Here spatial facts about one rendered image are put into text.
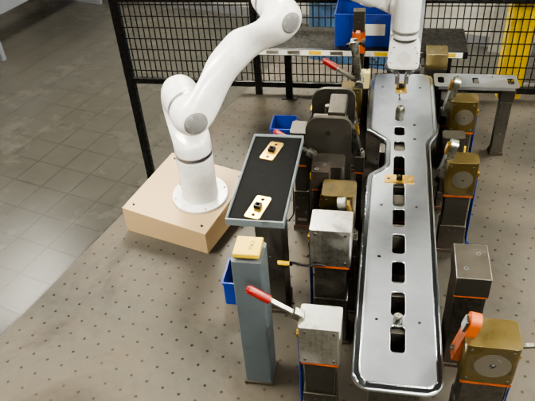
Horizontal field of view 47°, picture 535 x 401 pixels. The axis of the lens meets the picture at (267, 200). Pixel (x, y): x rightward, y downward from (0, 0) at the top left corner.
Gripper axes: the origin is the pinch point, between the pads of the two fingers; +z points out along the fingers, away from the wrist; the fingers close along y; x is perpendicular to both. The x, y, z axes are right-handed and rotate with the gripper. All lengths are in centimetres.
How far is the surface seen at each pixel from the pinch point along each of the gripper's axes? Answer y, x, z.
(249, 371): -36, -99, 33
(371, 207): -7, -60, 7
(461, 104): 19.4, -8.6, 3.7
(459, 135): 18.7, -20.3, 8.3
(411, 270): 3, -84, 7
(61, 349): -91, -95, 37
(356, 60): -15.4, -2.0, -8.1
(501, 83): 34.9, 13.8, 7.3
